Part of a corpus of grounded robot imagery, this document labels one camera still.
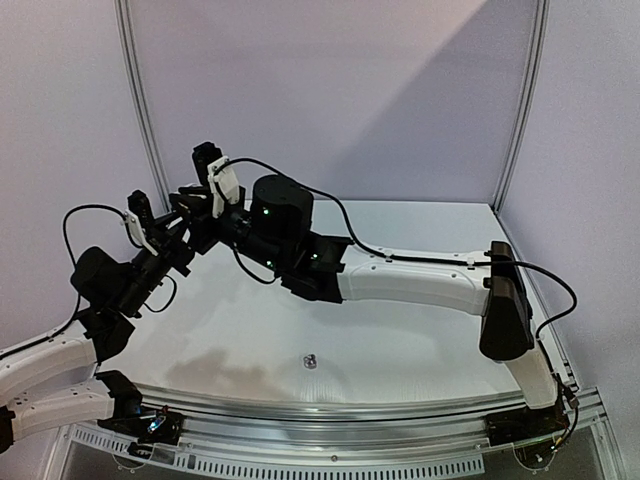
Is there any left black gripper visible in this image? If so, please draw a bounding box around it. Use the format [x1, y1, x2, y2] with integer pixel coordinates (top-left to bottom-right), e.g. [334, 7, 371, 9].
[113, 210, 194, 316]

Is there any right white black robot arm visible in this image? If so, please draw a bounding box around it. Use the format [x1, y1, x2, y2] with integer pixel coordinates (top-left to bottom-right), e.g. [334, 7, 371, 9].
[171, 175, 560, 436]

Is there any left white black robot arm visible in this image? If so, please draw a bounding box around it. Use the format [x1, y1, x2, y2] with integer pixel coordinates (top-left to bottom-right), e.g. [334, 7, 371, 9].
[1, 190, 195, 450]

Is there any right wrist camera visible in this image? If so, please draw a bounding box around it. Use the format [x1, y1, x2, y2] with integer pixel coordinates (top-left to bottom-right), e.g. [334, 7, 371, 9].
[192, 142, 242, 219]

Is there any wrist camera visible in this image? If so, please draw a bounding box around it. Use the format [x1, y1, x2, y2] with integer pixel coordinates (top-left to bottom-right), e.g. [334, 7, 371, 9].
[192, 142, 242, 219]
[124, 190, 159, 256]

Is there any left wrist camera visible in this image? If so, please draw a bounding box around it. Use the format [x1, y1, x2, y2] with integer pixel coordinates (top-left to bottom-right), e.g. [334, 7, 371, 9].
[124, 190, 159, 256]

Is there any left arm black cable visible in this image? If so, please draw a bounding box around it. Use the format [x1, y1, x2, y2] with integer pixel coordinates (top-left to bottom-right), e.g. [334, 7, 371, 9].
[0, 202, 176, 359]

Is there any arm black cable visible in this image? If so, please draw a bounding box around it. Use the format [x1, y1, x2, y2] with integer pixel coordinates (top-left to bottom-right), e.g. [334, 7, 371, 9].
[0, 202, 176, 359]
[212, 157, 579, 391]

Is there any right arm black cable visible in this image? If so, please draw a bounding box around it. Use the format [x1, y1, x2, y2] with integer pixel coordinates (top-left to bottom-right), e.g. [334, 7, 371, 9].
[212, 157, 579, 391]

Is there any left aluminium frame post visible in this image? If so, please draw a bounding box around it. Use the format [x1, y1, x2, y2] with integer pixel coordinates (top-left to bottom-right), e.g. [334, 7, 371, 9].
[114, 0, 170, 211]

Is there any aluminium frame post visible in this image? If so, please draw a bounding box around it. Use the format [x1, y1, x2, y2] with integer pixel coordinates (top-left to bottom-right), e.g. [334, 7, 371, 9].
[114, 0, 170, 211]
[491, 0, 550, 216]

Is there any aluminium front rail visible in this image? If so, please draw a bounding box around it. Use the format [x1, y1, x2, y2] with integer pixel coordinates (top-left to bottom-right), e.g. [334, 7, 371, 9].
[58, 384, 609, 454]

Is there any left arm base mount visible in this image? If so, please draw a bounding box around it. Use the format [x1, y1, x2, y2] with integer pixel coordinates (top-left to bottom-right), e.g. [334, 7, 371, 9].
[95, 370, 185, 446]

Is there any white slotted cable duct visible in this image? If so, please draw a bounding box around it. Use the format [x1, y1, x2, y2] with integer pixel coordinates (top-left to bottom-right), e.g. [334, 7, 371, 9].
[58, 426, 486, 479]

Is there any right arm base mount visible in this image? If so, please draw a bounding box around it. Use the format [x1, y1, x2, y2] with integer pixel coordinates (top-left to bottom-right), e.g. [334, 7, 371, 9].
[484, 383, 579, 446]

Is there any right aluminium frame post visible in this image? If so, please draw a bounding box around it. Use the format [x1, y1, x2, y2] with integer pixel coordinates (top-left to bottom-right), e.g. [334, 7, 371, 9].
[491, 0, 550, 216]

